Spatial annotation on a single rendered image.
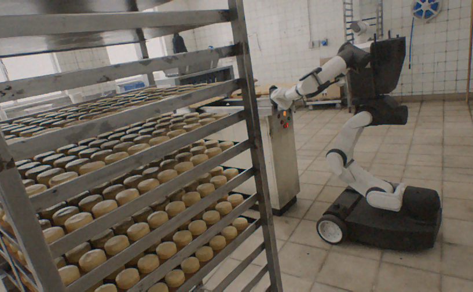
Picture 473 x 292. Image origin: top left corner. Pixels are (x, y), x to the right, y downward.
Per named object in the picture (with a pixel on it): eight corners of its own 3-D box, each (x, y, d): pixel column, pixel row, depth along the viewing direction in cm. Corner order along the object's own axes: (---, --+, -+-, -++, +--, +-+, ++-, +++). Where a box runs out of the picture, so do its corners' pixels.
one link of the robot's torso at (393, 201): (409, 200, 204) (409, 181, 200) (400, 214, 190) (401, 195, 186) (375, 194, 217) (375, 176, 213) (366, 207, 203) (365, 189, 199)
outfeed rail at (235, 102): (142, 107, 368) (140, 101, 366) (144, 106, 370) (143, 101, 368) (293, 105, 239) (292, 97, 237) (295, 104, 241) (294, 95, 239)
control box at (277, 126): (273, 132, 228) (271, 113, 224) (289, 123, 245) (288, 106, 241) (277, 132, 226) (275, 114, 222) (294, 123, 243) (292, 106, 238)
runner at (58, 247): (248, 144, 98) (246, 135, 97) (255, 145, 96) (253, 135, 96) (25, 267, 53) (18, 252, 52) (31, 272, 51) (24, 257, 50)
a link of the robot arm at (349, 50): (348, 76, 163) (367, 62, 166) (351, 63, 156) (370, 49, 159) (332, 66, 169) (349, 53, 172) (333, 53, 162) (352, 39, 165)
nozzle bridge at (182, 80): (158, 120, 272) (148, 80, 262) (213, 101, 323) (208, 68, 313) (183, 121, 251) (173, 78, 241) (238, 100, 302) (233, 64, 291)
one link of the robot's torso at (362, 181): (400, 189, 205) (345, 138, 217) (392, 203, 191) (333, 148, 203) (383, 201, 215) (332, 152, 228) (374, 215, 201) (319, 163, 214)
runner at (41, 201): (243, 116, 95) (242, 106, 95) (250, 116, 94) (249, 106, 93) (4, 221, 50) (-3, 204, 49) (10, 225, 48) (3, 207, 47)
